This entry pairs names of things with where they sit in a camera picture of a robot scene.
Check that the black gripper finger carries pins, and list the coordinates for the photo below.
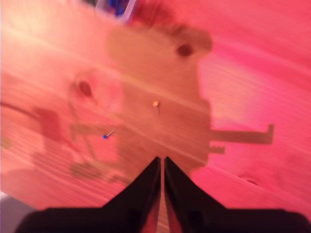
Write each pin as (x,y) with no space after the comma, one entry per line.
(189,194)
(136,194)

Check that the yellow-headed pin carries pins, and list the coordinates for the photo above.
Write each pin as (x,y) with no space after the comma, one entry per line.
(155,104)

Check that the blue-headed pin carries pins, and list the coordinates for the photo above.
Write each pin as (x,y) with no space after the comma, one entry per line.
(105,137)

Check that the clear plastic pin organiser box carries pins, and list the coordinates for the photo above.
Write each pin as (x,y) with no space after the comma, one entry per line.
(116,9)

